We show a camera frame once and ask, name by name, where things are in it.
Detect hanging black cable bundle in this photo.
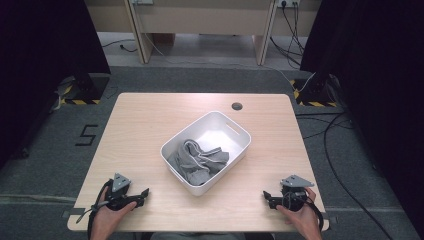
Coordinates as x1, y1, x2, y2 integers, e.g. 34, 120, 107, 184
269, 1, 306, 69

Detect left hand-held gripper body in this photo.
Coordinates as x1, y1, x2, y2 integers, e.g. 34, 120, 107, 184
105, 172, 135, 212

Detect person's left hand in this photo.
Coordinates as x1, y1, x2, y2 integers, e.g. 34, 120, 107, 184
90, 186, 138, 240

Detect short black floor cable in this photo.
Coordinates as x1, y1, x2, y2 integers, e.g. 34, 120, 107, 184
101, 38, 138, 54

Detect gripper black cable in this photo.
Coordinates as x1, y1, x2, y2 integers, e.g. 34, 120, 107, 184
87, 179, 114, 240
306, 196, 325, 232

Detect grey cable strap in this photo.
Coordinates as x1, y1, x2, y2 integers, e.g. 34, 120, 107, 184
75, 200, 110, 224

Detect person's right hand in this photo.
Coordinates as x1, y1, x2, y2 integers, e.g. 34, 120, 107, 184
275, 187, 324, 240

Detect grey shorts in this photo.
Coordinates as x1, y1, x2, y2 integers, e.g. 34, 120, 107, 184
167, 138, 230, 187

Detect black curtain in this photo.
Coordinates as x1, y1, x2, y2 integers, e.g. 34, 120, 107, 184
0, 0, 111, 168
299, 0, 424, 231

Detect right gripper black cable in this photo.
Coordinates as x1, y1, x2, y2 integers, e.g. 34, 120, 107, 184
306, 196, 325, 232

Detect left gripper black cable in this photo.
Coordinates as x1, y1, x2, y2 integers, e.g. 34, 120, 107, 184
87, 179, 114, 240

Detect beige wooden desk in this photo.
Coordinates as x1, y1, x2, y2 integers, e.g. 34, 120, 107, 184
83, 0, 323, 66

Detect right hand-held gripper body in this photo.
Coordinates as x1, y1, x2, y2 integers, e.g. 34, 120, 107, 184
279, 174, 315, 213

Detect white plastic bin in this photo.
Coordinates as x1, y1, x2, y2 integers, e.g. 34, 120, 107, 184
160, 110, 252, 197

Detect black stand base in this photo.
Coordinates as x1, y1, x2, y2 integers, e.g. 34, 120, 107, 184
54, 73, 111, 106
289, 74, 338, 108

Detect long black floor cable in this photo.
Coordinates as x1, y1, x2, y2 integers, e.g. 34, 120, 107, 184
323, 111, 394, 240

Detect thin black floor cable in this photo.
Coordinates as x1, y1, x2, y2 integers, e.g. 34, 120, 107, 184
294, 112, 355, 140

